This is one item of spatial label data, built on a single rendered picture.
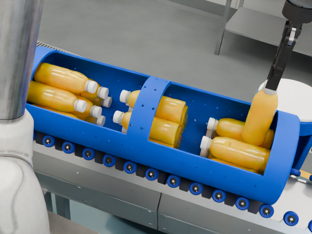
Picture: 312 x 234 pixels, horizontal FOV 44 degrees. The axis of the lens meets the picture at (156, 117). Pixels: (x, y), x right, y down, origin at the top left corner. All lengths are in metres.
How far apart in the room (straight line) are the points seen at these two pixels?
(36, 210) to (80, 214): 1.53
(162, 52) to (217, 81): 0.66
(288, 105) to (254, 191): 0.53
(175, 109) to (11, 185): 0.57
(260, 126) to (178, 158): 0.25
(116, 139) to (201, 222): 0.40
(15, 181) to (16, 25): 0.30
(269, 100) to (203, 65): 2.65
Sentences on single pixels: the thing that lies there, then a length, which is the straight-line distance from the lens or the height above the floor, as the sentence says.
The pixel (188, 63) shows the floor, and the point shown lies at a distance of 3.69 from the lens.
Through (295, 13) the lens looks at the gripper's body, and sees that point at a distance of 0.96.
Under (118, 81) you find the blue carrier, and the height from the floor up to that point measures 1.11.
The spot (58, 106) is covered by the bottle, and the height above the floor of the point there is 1.12.
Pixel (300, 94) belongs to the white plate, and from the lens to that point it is 1.66.
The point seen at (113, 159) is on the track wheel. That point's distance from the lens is 1.28.
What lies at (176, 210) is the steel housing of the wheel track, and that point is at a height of 0.86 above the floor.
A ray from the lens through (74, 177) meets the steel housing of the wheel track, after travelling 1.38.
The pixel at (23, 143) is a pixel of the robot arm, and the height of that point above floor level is 1.26.
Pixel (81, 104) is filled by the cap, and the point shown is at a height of 1.13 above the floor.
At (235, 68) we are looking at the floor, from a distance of 3.76.
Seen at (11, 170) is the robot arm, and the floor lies 1.32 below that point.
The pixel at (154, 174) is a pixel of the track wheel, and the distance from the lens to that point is 1.25.
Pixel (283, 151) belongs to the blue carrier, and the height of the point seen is 1.20.
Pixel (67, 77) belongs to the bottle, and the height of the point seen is 1.18.
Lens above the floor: 1.90
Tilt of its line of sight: 40 degrees down
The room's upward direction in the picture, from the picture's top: 7 degrees clockwise
